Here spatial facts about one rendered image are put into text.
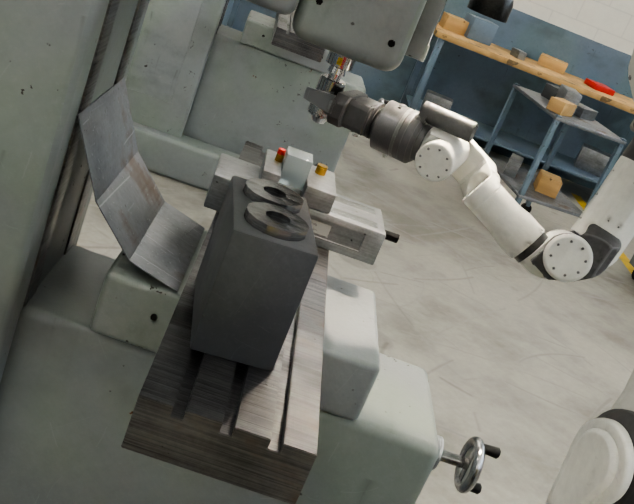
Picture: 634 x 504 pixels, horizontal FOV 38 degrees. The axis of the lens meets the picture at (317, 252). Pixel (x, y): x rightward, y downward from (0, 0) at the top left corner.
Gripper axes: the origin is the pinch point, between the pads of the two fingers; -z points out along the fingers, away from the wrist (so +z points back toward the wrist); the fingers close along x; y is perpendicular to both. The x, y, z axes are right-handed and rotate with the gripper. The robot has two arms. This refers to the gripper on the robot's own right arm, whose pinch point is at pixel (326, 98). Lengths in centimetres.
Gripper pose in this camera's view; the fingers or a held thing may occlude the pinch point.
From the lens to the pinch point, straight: 161.8
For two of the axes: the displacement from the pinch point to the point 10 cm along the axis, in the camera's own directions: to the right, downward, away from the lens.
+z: 8.6, 4.4, -2.5
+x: -3.8, 2.1, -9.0
